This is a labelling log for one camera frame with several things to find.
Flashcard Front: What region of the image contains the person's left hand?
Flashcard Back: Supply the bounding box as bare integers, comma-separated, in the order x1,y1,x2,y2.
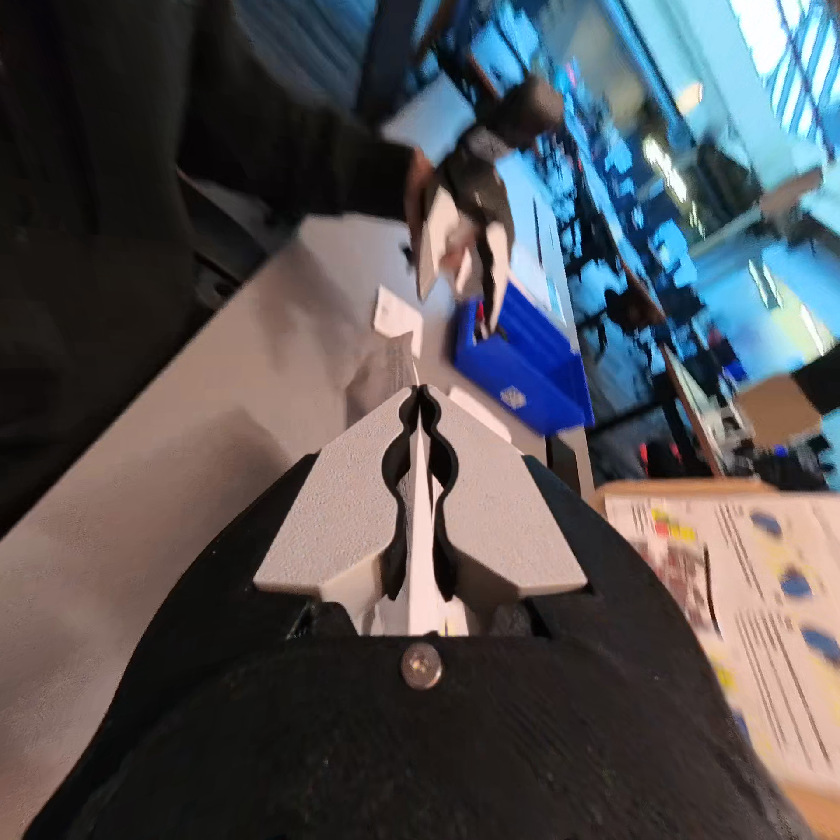
402,148,437,228

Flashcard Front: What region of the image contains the blue plastic bin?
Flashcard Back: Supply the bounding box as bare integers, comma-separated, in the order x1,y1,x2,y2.
451,276,596,438

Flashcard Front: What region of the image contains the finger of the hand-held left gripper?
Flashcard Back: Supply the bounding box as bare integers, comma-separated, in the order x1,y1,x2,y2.
413,185,465,304
481,222,517,337

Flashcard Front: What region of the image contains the grey desk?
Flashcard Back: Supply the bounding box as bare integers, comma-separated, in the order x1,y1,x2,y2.
0,213,595,836

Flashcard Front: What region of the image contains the printed paper sheet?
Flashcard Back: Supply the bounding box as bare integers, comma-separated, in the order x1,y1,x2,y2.
602,492,840,783

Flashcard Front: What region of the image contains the cardboard box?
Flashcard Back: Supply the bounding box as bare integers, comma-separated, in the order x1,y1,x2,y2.
734,373,823,452

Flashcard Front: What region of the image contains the small white paper sheet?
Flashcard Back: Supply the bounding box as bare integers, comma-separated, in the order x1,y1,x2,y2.
373,285,425,340

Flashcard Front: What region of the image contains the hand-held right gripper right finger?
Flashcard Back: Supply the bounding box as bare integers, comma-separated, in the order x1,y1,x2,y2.
421,385,589,636

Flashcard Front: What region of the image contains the person's left forearm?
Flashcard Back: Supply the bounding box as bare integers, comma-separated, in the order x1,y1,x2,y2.
177,85,422,223

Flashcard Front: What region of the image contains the dark office chair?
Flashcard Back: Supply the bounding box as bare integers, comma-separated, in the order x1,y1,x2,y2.
176,169,299,311

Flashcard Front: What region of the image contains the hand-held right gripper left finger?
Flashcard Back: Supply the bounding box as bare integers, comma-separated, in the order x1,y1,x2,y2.
252,386,422,636

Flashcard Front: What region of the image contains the white paper bag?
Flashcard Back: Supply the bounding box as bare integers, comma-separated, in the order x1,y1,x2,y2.
344,331,514,637

